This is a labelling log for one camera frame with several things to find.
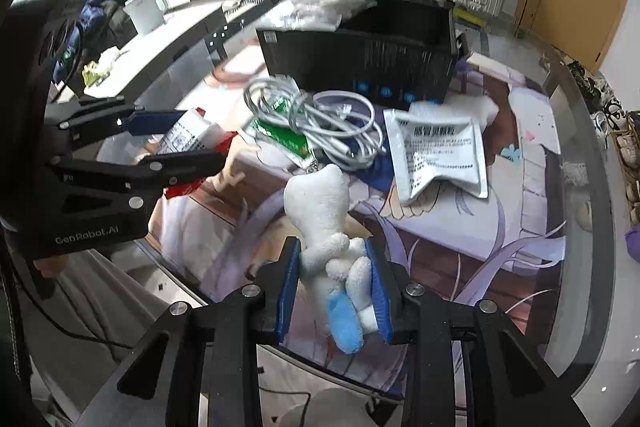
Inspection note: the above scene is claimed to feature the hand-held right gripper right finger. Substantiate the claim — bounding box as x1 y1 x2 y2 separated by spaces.
365 237 593 427

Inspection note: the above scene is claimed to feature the white and blue plush toy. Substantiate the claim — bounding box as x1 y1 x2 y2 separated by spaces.
283 164 374 355

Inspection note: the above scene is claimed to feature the clear plastic bag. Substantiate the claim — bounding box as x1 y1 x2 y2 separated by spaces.
284 0 377 34

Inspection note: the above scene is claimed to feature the white medicine sachet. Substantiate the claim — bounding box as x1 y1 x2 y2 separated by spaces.
383 99 490 207

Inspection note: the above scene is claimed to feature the white coiled cable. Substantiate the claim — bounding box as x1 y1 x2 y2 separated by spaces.
243 75 389 170

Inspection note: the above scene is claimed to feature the white side desk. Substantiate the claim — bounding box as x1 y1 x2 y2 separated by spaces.
82 0 227 104

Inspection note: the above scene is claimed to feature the green and white wrapper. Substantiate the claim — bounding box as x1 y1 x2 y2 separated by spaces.
82 49 132 88

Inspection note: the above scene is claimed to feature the pile of shoes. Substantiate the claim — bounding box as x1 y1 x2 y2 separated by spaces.
564 57 640 229

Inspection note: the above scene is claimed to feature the red and white carton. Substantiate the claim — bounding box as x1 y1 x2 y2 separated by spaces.
161 107 239 200

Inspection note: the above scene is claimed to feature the dark blue jacket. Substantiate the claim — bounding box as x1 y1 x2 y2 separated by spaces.
52 0 144 84

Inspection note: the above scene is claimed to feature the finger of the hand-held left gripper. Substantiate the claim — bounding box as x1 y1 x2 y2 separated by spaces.
46 149 227 208
46 98 190 146

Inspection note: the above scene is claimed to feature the green and white packet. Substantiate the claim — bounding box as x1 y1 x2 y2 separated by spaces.
249 99 322 168

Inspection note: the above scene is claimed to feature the black storage box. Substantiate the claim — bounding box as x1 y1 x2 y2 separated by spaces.
255 0 469 106

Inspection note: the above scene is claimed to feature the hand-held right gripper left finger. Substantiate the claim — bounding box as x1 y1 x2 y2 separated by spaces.
70 236 304 427

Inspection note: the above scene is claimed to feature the printed table mat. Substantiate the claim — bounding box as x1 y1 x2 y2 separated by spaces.
96 49 577 360

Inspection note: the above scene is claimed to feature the black cable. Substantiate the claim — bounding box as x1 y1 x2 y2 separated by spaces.
0 257 137 351

